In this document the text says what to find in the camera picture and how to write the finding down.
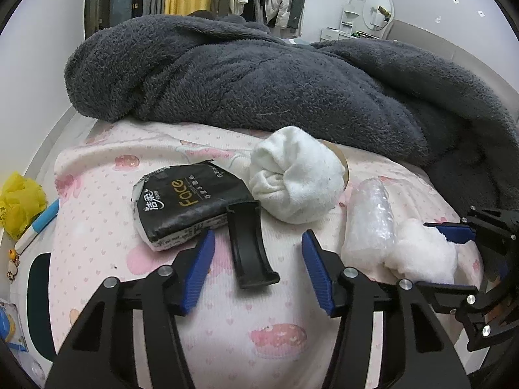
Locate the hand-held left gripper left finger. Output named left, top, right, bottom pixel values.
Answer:
left=44, top=229, right=216, bottom=389

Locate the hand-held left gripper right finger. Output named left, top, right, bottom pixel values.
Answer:
left=301, top=229, right=473, bottom=389

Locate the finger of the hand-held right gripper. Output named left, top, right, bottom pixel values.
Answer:
left=424, top=207, right=519, bottom=249
left=414, top=281, right=487, bottom=321

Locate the white cotton wad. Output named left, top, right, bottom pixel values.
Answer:
left=383, top=218, right=459, bottom=284

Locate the black curved plastic piece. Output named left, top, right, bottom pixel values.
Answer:
left=226, top=200, right=281, bottom=290

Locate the black tissue pack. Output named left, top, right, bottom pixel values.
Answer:
left=130, top=161, right=260, bottom=252

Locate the clear bubble wrap roll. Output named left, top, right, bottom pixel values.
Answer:
left=341, top=178, right=400, bottom=268

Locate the white cloth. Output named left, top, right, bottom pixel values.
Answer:
left=249, top=126, right=350, bottom=224

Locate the cardboard tape core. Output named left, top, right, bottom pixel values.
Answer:
left=324, top=140, right=351, bottom=189

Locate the pink printed bed sheet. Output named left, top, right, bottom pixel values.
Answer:
left=49, top=122, right=487, bottom=389

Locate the blue and white stick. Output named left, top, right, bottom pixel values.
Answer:
left=14, top=198, right=61, bottom=254

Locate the beige bed headboard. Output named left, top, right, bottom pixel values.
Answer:
left=389, top=19, right=519, bottom=122

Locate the small yellow toy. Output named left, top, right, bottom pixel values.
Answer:
left=6, top=249, right=21, bottom=282

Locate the yellow plastic bag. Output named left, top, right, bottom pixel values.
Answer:
left=0, top=171, right=48, bottom=242

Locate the blue packaging bag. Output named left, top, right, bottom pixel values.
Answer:
left=0, top=300, right=29, bottom=353

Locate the dark grey fleece blanket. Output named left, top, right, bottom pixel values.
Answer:
left=65, top=14, right=519, bottom=228

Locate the white dresser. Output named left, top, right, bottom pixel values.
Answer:
left=320, top=2, right=390, bottom=41

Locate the round white mirror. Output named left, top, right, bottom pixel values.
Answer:
left=362, top=0, right=395, bottom=33

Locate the dark grey hanging vest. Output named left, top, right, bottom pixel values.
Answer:
left=290, top=0, right=309, bottom=33

